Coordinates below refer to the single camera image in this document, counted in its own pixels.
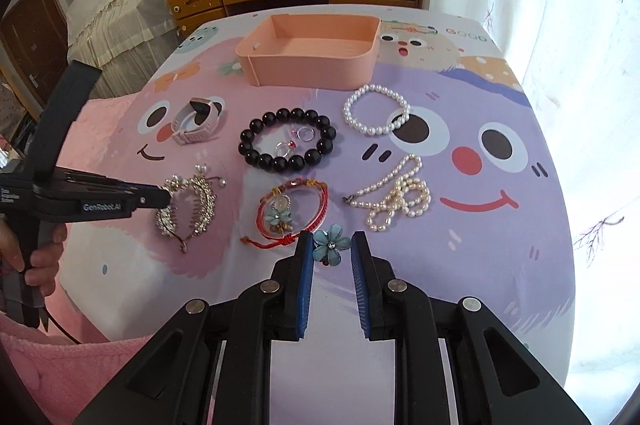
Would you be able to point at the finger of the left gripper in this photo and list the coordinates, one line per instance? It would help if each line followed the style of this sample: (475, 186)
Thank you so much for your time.
(154, 197)

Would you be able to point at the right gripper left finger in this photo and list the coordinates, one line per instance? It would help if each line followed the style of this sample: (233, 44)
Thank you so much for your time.
(294, 274)

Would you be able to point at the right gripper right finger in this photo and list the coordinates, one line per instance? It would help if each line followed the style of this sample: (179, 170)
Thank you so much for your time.
(376, 306)

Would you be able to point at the teal flower earring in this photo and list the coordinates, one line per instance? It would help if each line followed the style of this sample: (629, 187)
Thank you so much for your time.
(328, 245)

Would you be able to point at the pink smart watch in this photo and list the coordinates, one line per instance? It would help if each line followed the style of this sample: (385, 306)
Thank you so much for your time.
(198, 120)

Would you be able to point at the person's left hand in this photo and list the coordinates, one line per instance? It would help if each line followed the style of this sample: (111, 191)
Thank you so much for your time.
(45, 261)

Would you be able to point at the teal flower oval brooch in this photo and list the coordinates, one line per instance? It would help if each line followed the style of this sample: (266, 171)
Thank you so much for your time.
(278, 216)

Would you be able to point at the brown wooden door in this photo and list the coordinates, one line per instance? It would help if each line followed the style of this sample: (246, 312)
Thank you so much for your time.
(34, 33)

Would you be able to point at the cartoon printed tablecloth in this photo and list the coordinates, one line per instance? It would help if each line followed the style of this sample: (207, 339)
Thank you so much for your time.
(439, 160)

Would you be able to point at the bed with white lace cover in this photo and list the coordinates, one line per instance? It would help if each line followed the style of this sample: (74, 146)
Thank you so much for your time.
(127, 40)

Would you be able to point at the pink plastic tray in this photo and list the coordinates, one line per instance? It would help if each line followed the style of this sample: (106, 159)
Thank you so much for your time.
(320, 51)

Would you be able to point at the white floral curtain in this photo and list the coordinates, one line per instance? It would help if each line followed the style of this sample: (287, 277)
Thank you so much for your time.
(578, 61)

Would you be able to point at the silver ring red stone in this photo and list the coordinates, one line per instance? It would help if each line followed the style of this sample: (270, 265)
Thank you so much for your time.
(285, 148)

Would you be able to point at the silver ring pink stone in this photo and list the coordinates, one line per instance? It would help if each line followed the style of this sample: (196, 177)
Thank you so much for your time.
(303, 133)

